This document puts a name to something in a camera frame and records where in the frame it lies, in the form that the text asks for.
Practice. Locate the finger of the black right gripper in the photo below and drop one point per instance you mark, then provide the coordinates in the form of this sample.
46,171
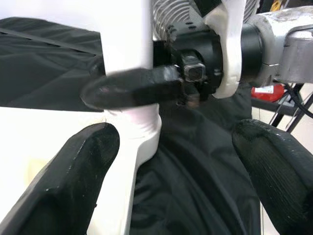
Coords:
134,88

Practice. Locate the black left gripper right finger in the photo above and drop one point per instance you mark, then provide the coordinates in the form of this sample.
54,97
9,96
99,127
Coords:
281,176

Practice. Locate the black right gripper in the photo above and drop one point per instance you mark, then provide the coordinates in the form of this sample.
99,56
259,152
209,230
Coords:
207,56

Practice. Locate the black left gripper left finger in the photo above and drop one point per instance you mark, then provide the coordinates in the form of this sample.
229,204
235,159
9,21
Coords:
61,191

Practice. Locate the white plastic table leg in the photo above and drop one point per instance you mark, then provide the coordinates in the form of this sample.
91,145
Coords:
124,36

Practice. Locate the white plastic table top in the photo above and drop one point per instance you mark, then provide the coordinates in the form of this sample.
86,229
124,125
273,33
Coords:
29,127

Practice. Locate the white round fan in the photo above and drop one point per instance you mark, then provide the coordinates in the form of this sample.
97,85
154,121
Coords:
171,14

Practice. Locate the black low shelf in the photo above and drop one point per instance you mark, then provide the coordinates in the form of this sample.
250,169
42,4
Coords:
284,110

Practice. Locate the red cylindrical canister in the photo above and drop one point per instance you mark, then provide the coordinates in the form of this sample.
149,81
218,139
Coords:
266,92

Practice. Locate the black table cloth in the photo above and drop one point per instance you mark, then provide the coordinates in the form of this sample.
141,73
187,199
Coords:
195,171

